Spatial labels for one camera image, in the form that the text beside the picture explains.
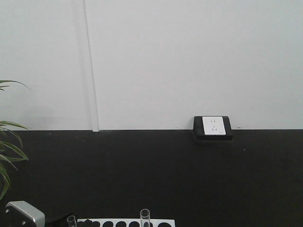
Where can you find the clear glass test tube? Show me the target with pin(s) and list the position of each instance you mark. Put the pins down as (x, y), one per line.
(145, 218)

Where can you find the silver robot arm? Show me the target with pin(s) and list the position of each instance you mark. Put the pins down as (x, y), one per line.
(23, 214)

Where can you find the white test tube rack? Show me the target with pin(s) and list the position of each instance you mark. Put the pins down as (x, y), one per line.
(132, 222)

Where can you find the green spider plant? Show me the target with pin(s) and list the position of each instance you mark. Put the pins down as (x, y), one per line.
(5, 146)

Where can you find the black socket mounting box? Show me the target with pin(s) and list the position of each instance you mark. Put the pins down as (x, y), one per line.
(199, 135)

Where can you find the white wall power socket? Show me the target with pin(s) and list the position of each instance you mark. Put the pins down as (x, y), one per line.
(213, 125)

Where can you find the short clear test tube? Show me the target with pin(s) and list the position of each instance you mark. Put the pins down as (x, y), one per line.
(71, 221)

